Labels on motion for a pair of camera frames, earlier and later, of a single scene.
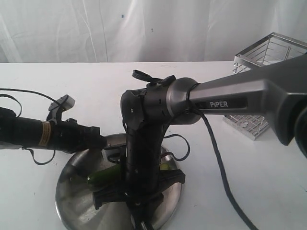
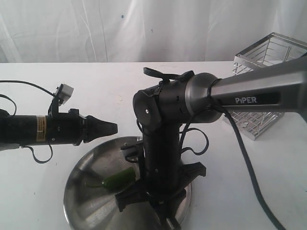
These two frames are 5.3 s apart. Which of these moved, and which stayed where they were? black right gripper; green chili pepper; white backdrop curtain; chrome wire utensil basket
Moved: green chili pepper; black right gripper
Stayed: chrome wire utensil basket; white backdrop curtain
